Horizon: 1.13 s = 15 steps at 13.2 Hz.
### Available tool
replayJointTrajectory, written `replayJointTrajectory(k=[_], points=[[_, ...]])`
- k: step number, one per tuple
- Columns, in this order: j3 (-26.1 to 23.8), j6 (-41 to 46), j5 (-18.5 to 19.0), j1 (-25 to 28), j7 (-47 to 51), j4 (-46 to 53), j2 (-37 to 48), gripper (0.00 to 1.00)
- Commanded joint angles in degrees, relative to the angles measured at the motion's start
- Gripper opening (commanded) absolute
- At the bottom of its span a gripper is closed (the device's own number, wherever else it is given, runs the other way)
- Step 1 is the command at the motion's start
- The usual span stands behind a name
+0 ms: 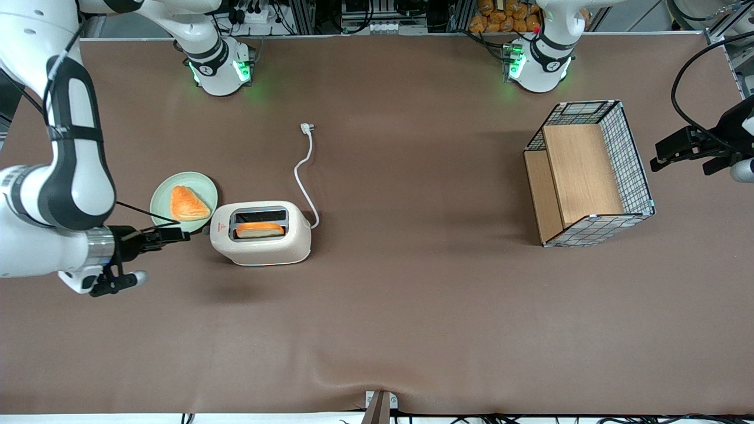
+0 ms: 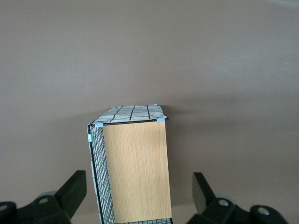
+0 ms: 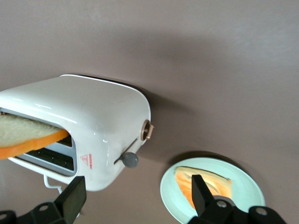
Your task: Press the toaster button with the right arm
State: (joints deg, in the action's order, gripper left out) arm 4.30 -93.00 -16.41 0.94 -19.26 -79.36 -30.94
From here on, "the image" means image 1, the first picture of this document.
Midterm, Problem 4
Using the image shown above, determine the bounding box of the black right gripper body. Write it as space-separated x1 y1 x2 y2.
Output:
110 225 159 267

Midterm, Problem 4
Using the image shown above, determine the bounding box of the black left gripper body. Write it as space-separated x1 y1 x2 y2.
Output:
685 97 754 160

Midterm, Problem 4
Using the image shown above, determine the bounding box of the cream white two-slot toaster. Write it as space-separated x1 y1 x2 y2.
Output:
203 201 312 267

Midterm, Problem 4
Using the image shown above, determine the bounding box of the pale green round plate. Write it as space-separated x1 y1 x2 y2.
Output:
150 171 219 233

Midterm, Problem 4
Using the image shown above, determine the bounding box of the triangular golden puff pastry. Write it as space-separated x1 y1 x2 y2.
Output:
170 185 211 222

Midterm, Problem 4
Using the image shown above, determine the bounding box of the toast bread slice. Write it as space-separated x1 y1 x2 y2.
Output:
235 222 286 239

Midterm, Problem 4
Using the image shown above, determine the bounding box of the light wooden step shelf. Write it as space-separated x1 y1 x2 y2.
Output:
524 123 625 244

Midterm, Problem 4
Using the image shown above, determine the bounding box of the bag of bread rolls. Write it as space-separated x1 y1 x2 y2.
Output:
469 0 543 34

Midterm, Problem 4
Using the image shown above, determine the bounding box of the white power strip with plugs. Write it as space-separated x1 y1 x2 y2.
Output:
227 0 286 25

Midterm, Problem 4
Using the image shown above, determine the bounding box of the brown table cover cloth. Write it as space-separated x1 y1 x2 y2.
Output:
0 32 754 416

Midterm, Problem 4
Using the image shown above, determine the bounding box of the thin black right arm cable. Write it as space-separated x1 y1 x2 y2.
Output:
42 21 180 226

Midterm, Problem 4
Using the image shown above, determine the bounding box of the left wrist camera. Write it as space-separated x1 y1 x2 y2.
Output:
729 158 754 184

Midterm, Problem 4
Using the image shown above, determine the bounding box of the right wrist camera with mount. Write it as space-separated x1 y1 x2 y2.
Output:
88 266 148 298

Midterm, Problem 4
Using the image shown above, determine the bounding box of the black wire basket checkered liner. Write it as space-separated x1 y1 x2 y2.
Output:
524 100 656 248

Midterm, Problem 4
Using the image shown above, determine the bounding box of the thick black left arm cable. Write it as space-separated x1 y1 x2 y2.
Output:
671 37 754 151

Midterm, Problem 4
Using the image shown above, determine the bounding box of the aluminium frame profile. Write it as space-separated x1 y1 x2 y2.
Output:
704 24 754 99

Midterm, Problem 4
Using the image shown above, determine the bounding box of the white toaster power cord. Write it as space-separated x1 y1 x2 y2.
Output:
294 122 320 230

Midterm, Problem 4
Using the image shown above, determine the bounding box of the black cable at arm base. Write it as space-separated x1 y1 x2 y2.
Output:
464 28 508 61

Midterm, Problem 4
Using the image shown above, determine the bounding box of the metal table clamp bracket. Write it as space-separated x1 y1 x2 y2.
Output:
361 390 399 424

